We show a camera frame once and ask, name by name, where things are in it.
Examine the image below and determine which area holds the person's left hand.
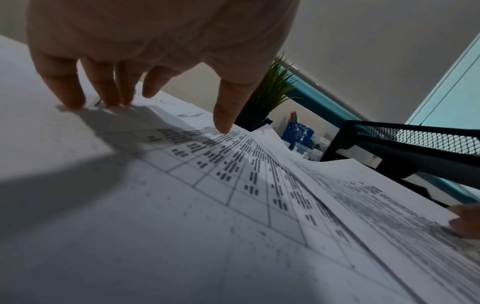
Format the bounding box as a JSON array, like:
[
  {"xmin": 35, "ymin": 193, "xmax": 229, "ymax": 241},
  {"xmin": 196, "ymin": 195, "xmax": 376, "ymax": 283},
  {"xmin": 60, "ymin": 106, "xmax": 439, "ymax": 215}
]
[{"xmin": 25, "ymin": 0, "xmax": 301, "ymax": 135}]

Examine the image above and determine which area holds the clear plastic lidded box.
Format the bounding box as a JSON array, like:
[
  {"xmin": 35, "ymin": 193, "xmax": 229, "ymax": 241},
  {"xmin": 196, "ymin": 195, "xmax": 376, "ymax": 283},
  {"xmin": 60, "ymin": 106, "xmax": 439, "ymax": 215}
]
[{"xmin": 292, "ymin": 142, "xmax": 324, "ymax": 161}]

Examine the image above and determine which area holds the blue pen holder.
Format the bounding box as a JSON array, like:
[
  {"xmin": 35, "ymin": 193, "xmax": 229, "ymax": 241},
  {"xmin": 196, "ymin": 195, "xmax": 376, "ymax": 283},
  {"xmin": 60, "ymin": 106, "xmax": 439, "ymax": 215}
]
[{"xmin": 281, "ymin": 120, "xmax": 315, "ymax": 148}]

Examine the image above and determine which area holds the potted green plant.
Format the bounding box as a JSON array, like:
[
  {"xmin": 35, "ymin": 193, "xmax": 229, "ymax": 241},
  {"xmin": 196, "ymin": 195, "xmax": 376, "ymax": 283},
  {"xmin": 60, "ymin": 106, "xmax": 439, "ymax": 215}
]
[{"xmin": 234, "ymin": 52, "xmax": 305, "ymax": 131}]

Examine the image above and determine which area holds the person's right hand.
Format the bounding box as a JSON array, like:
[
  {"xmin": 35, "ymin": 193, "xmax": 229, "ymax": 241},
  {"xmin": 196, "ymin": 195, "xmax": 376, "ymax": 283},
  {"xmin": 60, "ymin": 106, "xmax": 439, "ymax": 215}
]
[{"xmin": 447, "ymin": 203, "xmax": 480, "ymax": 240}]

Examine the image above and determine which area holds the wide grey roller blind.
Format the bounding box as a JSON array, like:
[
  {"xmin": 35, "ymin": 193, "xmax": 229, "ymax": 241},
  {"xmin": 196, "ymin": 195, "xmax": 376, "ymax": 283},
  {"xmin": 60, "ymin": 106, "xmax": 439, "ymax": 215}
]
[{"xmin": 282, "ymin": 0, "xmax": 480, "ymax": 123}]

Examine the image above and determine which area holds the pile of papers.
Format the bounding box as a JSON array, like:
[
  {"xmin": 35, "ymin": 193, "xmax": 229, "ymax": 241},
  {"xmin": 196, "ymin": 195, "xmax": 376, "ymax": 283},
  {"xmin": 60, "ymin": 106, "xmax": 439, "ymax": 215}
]
[{"xmin": 0, "ymin": 35, "xmax": 480, "ymax": 304}]

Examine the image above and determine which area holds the black mesh paper tray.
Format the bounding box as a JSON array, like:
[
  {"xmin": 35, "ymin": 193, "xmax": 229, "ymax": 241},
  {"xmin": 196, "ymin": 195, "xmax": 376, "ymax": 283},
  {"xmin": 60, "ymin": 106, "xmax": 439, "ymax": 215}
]
[{"xmin": 319, "ymin": 120, "xmax": 480, "ymax": 209}]

